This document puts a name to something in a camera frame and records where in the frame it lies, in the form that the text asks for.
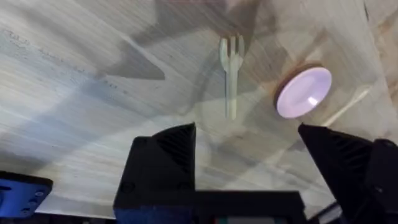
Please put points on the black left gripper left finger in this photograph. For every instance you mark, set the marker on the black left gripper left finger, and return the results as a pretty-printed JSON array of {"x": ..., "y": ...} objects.
[{"x": 161, "y": 165}]

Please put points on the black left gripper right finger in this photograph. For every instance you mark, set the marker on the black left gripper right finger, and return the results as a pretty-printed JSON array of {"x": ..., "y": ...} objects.
[{"x": 351, "y": 168}]

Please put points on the pale wooden utensil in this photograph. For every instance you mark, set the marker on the pale wooden utensil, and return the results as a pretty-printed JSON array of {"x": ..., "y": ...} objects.
[{"x": 348, "y": 105}]

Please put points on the pink plate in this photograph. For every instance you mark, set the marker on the pink plate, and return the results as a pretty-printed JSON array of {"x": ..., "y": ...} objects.
[{"x": 303, "y": 92}]

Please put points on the pale wooden fork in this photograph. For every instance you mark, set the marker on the pale wooden fork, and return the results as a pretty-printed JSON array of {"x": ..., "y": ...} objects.
[{"x": 231, "y": 71}]

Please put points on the blue mounting bracket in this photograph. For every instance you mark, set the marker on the blue mounting bracket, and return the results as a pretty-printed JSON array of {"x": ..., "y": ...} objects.
[{"x": 21, "y": 196}]

